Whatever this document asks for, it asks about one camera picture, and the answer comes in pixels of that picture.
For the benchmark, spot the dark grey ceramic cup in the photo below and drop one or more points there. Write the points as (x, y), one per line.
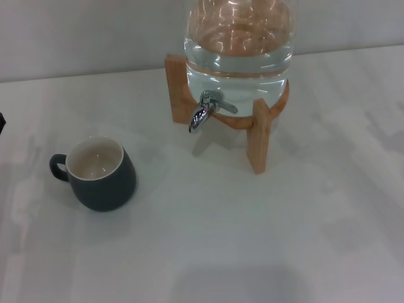
(104, 192)

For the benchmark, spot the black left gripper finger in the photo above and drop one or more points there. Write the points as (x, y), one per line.
(2, 122)

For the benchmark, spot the wooden dispenser stand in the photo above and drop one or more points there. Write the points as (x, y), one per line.
(260, 142)

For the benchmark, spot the glass water dispenser jar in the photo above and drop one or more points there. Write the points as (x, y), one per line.
(240, 79)

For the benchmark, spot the chrome faucet tap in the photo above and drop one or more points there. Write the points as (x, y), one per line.
(199, 118)

